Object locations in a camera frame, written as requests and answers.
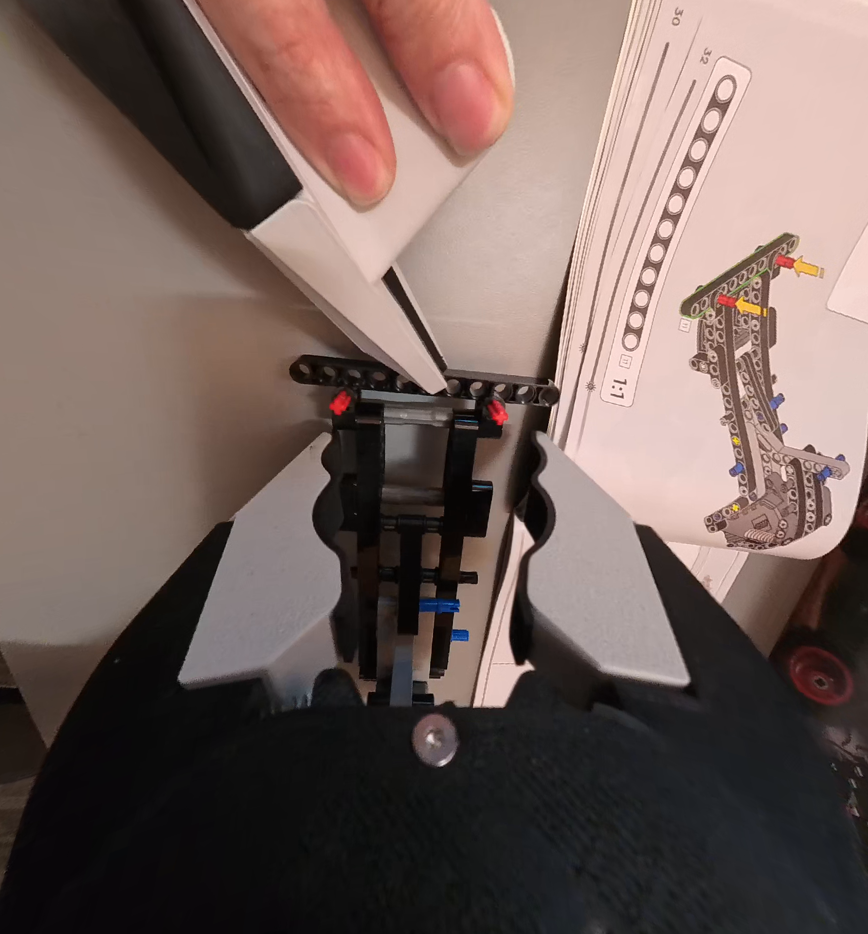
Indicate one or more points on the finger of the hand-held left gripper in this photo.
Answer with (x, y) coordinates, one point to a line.
(419, 204)
(332, 292)

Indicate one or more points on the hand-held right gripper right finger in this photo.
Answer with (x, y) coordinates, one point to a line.
(602, 584)

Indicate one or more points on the black toy brick frame assembly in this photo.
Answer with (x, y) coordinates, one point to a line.
(365, 511)

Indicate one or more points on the grey desk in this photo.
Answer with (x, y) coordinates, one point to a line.
(149, 365)

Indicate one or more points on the long black holed brick beam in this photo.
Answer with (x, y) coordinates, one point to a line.
(513, 392)

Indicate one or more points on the person's left hand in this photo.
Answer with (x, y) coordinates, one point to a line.
(317, 73)

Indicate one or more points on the black toy set box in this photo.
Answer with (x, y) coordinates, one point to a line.
(843, 620)

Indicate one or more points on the white building instruction booklet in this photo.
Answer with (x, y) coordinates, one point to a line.
(770, 182)

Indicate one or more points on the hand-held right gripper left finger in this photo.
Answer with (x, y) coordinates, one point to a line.
(259, 584)

